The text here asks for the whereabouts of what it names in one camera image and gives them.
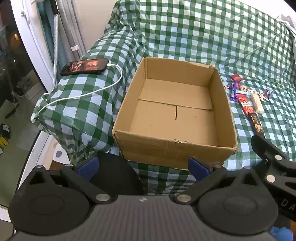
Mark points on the small silver candy wrapper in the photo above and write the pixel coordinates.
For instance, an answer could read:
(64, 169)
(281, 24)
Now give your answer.
(227, 87)

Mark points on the white snack bar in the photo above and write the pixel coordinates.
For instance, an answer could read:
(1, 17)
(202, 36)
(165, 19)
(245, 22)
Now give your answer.
(258, 103)

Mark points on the green white checked blanket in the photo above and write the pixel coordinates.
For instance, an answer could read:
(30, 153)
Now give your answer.
(185, 34)

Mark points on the black clamp mount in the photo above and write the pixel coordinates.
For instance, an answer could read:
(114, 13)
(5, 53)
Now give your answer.
(53, 6)

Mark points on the yellow black object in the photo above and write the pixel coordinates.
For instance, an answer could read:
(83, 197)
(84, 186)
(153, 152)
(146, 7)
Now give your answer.
(4, 136)

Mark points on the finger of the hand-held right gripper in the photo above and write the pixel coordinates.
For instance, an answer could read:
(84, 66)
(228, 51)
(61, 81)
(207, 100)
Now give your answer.
(266, 148)

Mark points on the red black white stick packet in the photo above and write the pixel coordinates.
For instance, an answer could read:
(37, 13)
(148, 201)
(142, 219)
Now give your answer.
(245, 103)

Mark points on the purple snack bar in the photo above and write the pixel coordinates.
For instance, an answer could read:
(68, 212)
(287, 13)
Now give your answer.
(234, 92)

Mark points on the white bed base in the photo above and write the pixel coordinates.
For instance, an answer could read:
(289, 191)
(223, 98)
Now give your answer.
(46, 148)

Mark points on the white cloth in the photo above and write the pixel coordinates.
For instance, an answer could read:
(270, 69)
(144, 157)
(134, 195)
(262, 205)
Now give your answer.
(288, 23)

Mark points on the small purple white packet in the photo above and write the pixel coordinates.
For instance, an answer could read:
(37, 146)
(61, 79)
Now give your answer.
(267, 94)

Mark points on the red square snack packet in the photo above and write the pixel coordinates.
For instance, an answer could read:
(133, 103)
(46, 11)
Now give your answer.
(237, 77)

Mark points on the cardboard box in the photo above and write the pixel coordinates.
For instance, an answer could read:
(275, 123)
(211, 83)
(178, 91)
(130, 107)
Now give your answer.
(173, 120)

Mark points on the black smartphone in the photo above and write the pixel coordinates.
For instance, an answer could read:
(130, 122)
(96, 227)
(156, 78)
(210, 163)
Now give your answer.
(84, 66)

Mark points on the black round object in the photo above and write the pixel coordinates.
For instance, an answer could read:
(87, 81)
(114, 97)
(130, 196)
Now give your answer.
(115, 173)

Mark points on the white curtain clip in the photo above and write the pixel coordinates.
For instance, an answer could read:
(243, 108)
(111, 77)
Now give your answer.
(74, 48)

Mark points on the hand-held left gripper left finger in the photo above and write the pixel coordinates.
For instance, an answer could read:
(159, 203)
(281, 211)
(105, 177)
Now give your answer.
(89, 168)

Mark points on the white window frame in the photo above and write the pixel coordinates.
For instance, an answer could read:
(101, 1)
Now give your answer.
(34, 34)

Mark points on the dark brown snack bar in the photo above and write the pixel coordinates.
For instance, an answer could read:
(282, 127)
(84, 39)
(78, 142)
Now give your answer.
(256, 124)

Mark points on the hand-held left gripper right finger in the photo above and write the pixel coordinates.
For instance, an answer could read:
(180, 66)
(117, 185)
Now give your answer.
(198, 168)

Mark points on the blue cloth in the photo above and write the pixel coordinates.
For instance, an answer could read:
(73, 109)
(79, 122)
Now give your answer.
(281, 234)

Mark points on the grey curtain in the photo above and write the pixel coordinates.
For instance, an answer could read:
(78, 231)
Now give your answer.
(67, 27)

